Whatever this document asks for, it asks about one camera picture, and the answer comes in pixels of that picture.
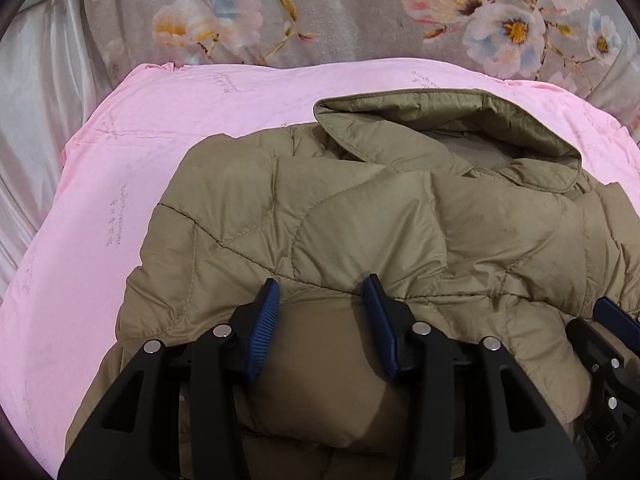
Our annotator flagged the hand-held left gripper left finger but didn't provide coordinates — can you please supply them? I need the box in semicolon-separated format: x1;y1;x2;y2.
57;279;281;480

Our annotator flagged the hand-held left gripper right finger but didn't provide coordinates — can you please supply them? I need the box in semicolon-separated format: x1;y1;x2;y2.
362;274;587;480

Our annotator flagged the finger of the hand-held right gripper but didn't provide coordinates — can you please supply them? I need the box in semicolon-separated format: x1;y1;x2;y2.
565;296;640;411

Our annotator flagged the tan quilted hooded jacket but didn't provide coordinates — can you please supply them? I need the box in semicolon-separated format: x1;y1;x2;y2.
65;88;640;480

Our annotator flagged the pink quilt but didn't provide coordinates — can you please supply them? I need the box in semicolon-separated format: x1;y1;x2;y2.
0;61;640;478

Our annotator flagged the white satin curtain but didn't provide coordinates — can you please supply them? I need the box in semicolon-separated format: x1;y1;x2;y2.
0;0;126;301

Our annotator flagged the grey floral blanket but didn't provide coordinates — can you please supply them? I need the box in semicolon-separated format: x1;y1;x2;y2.
80;0;640;133

